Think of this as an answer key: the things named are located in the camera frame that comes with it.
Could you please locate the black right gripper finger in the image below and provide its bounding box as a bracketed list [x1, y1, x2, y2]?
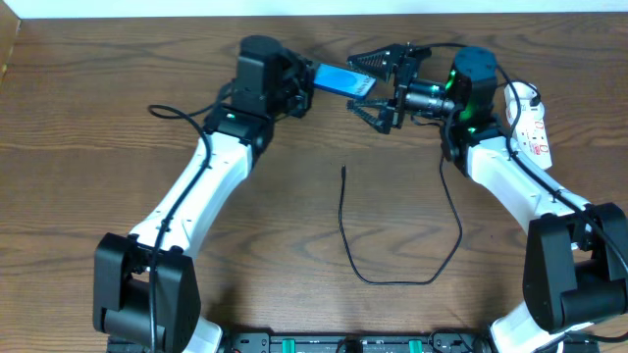
[346, 98, 396, 134]
[346, 44, 406, 82]

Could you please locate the blue Galaxy smartphone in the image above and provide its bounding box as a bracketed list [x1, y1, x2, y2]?
[314, 64, 377, 100]

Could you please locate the black USB charging cable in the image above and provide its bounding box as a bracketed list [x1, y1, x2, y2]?
[338, 92, 543, 286]

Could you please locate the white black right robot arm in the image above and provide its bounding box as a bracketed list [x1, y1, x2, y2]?
[347, 43, 627, 352]

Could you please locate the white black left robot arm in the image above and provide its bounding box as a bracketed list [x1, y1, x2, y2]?
[92, 35, 317, 352]

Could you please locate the white power strip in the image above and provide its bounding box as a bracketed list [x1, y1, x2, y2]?
[503, 81, 552, 170]

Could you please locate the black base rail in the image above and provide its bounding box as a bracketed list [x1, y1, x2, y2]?
[218, 331, 493, 353]

